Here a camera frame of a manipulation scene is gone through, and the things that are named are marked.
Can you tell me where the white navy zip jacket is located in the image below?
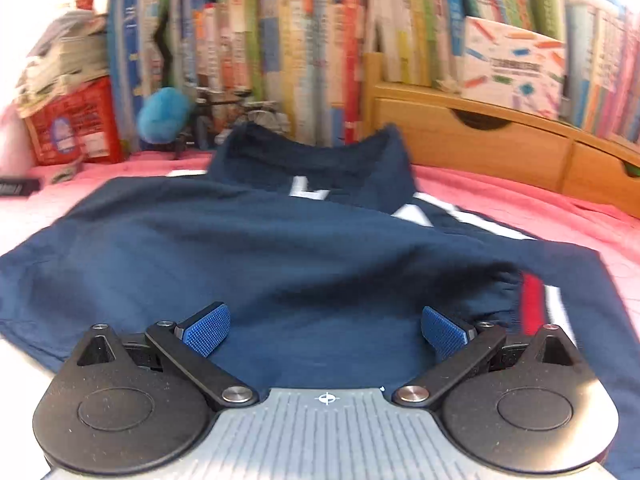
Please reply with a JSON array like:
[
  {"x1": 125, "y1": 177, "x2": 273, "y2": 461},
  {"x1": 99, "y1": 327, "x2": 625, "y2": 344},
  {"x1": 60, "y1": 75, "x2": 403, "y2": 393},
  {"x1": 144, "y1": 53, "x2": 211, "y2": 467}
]
[{"x1": 1, "y1": 124, "x2": 639, "y2": 479}]

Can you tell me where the grey clip on mat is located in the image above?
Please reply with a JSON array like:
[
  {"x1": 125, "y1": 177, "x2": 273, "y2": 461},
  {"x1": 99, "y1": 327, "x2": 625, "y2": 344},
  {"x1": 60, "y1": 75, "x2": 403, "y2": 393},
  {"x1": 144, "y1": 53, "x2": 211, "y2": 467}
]
[{"x1": 49, "y1": 159, "x2": 84, "y2": 185}]

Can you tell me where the red plastic crate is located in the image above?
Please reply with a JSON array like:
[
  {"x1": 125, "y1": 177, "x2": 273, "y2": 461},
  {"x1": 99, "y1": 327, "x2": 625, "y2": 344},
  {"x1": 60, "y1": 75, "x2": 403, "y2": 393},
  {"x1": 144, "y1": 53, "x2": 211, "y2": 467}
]
[{"x1": 24, "y1": 77, "x2": 124, "y2": 166}]

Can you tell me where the stack of papers and magazines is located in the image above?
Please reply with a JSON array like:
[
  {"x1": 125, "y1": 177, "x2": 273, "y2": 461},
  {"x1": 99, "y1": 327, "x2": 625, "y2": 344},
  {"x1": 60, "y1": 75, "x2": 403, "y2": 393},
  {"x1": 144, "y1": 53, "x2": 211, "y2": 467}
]
[{"x1": 14, "y1": 10, "x2": 108, "y2": 118}]

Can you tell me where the blue round ball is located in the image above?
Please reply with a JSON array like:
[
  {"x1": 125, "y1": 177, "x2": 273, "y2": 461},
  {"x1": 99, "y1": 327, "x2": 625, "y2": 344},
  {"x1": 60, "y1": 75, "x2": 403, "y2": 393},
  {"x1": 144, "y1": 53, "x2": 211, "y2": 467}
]
[{"x1": 137, "y1": 87, "x2": 194, "y2": 145}]

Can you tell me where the pink rabbit pattern mat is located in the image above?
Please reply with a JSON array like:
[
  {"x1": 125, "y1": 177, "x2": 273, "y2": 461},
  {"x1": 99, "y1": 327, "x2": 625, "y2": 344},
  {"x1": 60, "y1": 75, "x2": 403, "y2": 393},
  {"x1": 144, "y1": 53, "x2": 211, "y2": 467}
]
[{"x1": 0, "y1": 148, "x2": 640, "y2": 340}]

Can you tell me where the wooden desktop drawer shelf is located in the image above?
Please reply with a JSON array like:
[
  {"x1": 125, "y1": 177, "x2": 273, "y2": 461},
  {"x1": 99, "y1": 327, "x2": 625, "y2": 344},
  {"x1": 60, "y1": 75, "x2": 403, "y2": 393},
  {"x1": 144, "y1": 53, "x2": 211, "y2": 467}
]
[{"x1": 362, "y1": 53, "x2": 639, "y2": 216}]

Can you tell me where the miniature black bicycle model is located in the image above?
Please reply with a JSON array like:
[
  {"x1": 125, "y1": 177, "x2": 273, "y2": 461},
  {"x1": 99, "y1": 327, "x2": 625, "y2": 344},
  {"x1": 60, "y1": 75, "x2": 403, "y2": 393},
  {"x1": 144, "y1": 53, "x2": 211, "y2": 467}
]
[{"x1": 174, "y1": 89, "x2": 291, "y2": 159}]

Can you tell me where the white colourful stationery box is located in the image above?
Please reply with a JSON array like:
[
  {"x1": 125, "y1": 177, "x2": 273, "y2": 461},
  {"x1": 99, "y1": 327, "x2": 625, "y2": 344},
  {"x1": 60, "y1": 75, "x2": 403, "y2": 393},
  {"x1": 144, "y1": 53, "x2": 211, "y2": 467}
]
[{"x1": 461, "y1": 16, "x2": 566, "y2": 120}]

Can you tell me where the row of upright books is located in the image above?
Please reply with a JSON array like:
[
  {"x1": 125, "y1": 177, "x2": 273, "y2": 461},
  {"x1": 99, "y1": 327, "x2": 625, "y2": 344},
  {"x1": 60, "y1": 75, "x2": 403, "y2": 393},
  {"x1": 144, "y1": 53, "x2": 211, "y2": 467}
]
[{"x1": 106, "y1": 0, "x2": 639, "y2": 151}]

